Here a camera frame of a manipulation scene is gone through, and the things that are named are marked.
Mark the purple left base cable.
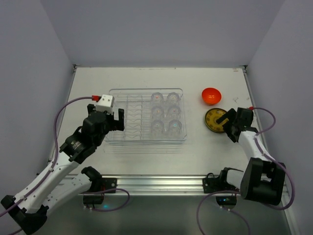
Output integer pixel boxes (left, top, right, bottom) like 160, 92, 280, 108
83, 188, 130, 212

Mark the orange plastic bowl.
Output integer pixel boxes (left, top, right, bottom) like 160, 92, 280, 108
201, 87, 222, 105

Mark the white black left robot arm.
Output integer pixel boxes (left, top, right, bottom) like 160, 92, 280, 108
0, 104, 124, 235

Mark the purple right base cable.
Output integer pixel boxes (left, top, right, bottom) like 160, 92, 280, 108
196, 190, 251, 235

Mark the clear glass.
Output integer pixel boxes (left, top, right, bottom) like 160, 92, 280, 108
150, 120, 164, 140
151, 106, 164, 121
166, 92, 180, 106
167, 119, 182, 140
166, 105, 181, 121
150, 92, 164, 107

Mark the brown patterned plate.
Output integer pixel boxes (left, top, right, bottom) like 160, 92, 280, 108
204, 108, 229, 134

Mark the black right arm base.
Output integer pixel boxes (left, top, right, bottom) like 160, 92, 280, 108
202, 169, 237, 209

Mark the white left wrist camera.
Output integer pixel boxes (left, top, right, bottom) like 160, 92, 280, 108
95, 94, 114, 115

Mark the clear plastic dish tray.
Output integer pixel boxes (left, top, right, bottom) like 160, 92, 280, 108
106, 88, 187, 145

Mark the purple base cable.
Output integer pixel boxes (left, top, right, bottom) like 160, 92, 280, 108
196, 190, 251, 235
83, 188, 130, 212

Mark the aluminium mounting rail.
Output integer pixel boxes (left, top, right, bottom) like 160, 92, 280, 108
31, 174, 291, 196

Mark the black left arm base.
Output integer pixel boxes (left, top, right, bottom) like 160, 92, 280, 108
83, 178, 117, 208

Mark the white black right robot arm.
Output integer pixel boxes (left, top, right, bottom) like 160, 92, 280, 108
216, 108, 285, 206

